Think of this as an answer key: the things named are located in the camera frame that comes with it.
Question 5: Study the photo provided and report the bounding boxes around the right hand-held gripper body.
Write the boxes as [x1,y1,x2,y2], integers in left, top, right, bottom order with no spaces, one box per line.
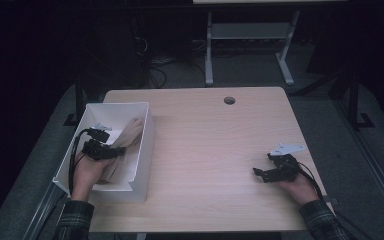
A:
[265,143,306,183]

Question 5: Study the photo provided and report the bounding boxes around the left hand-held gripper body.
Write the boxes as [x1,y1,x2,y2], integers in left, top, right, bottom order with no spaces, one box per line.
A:
[81,122,113,161]

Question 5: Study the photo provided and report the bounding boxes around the white rectangular box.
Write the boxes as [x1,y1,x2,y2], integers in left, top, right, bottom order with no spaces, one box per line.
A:
[52,101,157,204]

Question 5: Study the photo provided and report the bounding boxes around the person's left hand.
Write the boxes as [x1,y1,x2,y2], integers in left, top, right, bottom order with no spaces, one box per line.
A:
[71,151,116,203]

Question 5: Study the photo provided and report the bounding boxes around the person's right hand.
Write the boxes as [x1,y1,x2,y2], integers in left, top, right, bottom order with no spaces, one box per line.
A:
[277,172,322,206]

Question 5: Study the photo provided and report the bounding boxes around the black metal stand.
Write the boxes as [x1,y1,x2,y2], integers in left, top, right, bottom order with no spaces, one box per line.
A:
[344,66,376,132]
[63,74,88,127]

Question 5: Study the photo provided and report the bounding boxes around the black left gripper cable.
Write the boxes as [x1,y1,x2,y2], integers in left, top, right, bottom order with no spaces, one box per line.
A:
[67,128,93,196]

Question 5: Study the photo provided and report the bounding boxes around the aluminium floor rail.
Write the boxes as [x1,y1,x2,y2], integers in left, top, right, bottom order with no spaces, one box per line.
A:
[21,181,66,240]
[333,98,384,232]

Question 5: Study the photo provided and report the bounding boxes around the black floor cables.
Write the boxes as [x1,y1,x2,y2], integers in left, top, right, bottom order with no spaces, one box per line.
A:
[146,54,176,90]

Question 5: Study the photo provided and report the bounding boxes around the white metal desk frame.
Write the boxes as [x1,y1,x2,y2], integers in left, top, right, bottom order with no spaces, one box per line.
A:
[204,9,302,88]

